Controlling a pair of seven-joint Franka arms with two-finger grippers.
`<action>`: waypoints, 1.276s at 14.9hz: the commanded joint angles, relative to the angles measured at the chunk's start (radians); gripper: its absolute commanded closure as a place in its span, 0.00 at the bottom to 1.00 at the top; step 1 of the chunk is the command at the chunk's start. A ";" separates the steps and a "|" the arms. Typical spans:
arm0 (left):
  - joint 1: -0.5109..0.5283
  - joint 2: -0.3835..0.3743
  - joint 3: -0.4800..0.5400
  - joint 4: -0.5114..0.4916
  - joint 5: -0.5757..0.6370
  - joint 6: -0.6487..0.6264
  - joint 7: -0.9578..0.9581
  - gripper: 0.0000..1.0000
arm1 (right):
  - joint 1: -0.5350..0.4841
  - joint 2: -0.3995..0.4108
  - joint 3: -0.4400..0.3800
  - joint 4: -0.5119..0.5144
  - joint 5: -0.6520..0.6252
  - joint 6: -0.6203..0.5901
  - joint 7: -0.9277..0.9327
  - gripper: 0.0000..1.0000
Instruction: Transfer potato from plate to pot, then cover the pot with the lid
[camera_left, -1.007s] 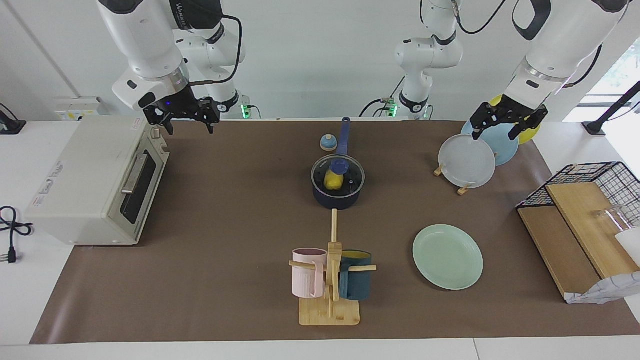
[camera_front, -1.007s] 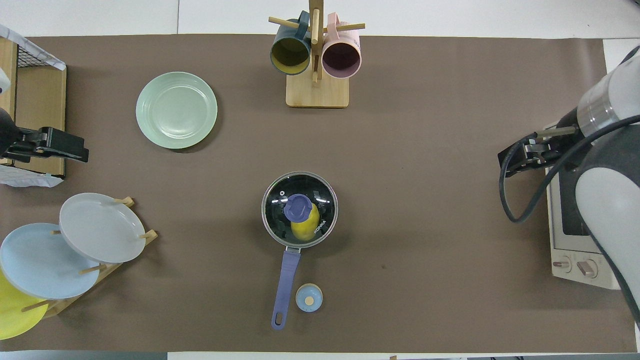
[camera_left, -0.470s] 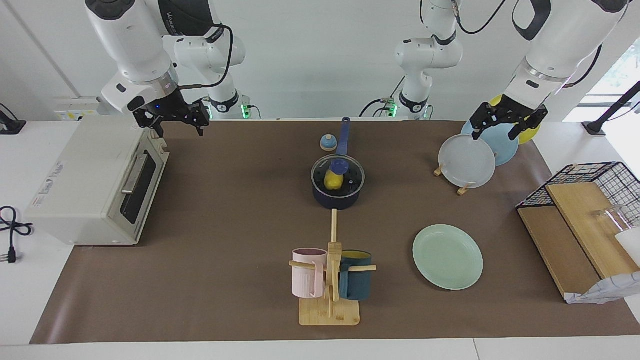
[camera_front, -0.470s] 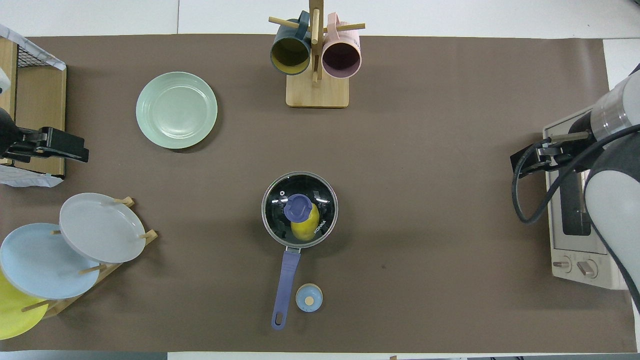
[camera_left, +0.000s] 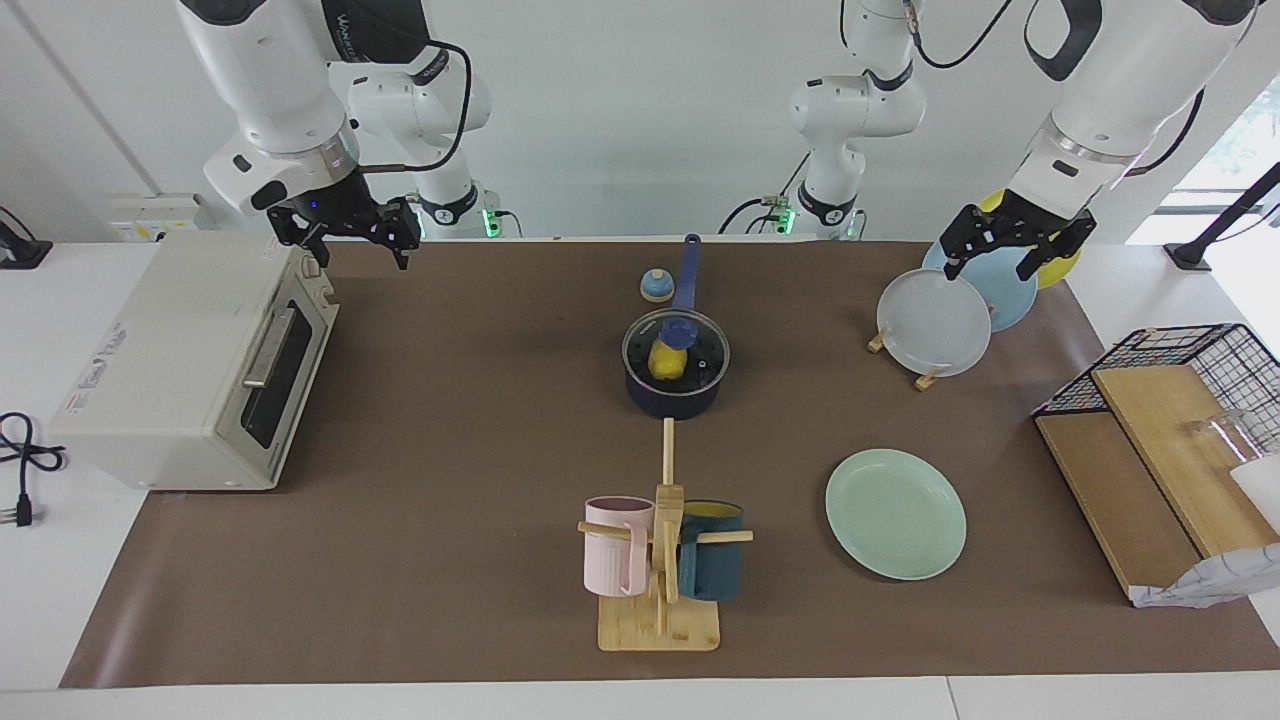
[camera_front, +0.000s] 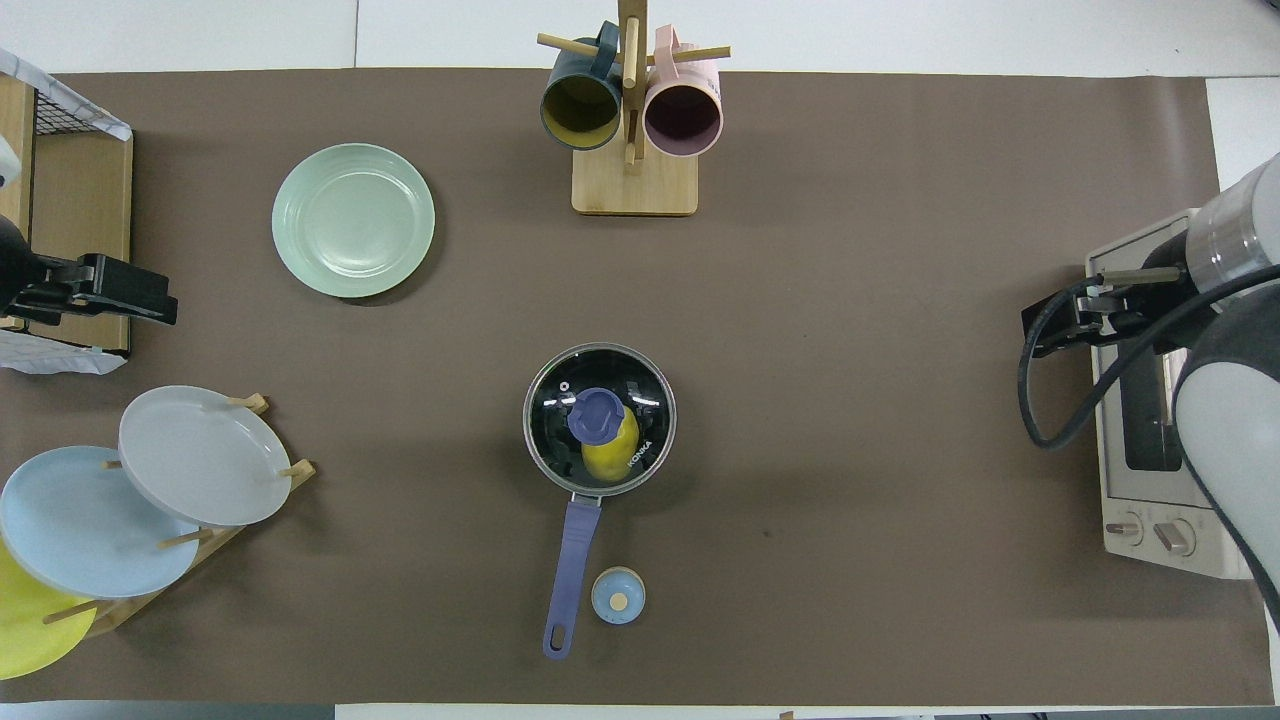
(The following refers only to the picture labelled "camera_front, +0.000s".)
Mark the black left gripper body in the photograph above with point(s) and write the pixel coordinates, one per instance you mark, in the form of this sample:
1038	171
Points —
55	295

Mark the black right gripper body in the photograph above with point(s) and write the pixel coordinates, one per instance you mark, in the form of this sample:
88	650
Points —
1140	310

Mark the yellow lemon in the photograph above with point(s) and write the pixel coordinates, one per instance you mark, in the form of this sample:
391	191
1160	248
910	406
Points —
610	462

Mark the glass lid purple knob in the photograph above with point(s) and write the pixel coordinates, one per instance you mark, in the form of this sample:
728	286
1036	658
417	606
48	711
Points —
598	415

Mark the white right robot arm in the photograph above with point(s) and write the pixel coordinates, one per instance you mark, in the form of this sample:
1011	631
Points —
1230	420

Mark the grey plate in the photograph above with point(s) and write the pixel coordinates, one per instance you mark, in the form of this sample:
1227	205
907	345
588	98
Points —
200	455

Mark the pale green plate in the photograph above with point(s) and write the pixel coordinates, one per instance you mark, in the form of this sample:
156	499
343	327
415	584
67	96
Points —
352	220

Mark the light blue plate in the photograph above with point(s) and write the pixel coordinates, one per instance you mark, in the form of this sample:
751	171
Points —
80	530

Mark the wooden plate rack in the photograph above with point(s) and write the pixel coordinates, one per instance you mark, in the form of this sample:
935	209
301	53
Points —
215	540

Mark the yellow plate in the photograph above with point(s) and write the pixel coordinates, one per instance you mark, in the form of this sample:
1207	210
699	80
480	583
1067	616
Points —
25	630

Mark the white patterned cloth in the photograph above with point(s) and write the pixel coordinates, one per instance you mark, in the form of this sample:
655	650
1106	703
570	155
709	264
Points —
60	90
50	355

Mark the wooden shelf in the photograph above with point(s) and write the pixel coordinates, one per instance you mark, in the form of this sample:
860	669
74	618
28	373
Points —
80	200

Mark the beige toaster oven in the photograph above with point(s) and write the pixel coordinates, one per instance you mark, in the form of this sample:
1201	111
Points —
1140	500

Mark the brown table mat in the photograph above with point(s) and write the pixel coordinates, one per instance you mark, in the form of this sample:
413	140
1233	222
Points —
800	550

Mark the pink mug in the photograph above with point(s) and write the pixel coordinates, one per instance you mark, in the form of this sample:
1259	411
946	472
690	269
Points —
683	115

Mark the wooden mug tree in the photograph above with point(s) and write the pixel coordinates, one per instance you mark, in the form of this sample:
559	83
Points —
634	185

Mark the dark blue mug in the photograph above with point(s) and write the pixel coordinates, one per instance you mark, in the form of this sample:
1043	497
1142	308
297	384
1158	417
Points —
580	105

